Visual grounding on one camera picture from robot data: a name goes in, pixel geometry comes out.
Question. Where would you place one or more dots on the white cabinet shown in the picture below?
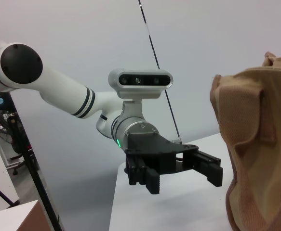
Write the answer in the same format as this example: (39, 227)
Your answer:
(0, 173)

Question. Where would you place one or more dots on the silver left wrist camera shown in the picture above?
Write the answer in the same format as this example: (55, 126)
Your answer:
(140, 80)

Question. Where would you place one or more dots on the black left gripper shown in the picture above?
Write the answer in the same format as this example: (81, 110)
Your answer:
(159, 154)

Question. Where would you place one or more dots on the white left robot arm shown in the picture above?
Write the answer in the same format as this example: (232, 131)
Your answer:
(65, 89)

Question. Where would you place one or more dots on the khaki canvas food bag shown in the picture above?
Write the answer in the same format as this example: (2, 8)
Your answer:
(256, 149)

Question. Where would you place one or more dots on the black stand pole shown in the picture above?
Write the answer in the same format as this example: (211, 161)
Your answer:
(37, 178)

